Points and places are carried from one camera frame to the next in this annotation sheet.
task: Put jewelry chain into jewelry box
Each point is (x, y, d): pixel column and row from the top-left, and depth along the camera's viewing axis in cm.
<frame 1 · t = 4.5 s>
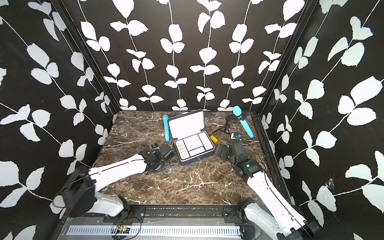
left hand: (167, 162, 85), fingers closed
right hand: (223, 145, 80), fingers open
grey jewelry box: (191, 141, 97), point 7 cm above the table
blue microphone on stand: (237, 111, 88), point 27 cm above the table
black tripod mic stand: (244, 116, 86), point 26 cm above the table

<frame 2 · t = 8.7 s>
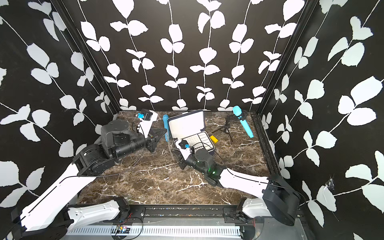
left hand: (165, 128, 58), fingers closed
right hand: (171, 148, 71), fingers closed
the named things where they were.

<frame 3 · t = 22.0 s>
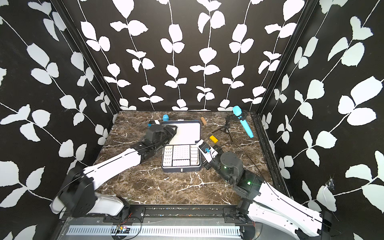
left hand: (177, 126, 81), fingers open
right hand: (199, 142, 65), fingers closed
grey jewelry box: (182, 154, 90), point 8 cm above the table
brown wooden block: (203, 120, 114), point 3 cm above the table
the other named things where they were.

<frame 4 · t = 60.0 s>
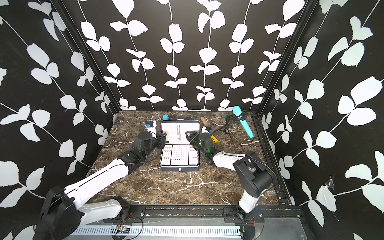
left hand: (163, 131, 80), fingers open
right hand: (184, 132, 87), fingers open
the named things where they were.

